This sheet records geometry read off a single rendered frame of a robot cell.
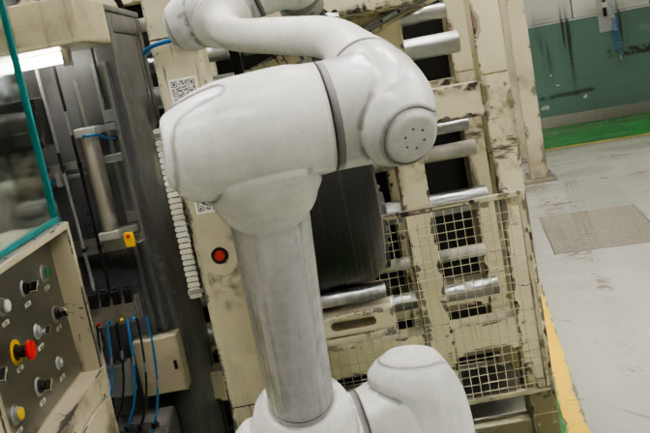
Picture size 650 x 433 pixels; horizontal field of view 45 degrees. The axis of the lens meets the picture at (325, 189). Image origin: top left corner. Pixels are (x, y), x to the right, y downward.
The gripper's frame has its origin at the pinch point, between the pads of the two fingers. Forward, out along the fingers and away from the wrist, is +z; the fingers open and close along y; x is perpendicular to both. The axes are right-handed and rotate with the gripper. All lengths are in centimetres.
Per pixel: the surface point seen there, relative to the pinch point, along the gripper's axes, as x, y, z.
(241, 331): -42, -44, 61
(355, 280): -39, -9, 51
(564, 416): -87, 47, 178
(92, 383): -50, -73, 25
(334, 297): -41, -16, 53
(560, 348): -58, 63, 236
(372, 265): -38, -3, 46
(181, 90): 18, -38, 29
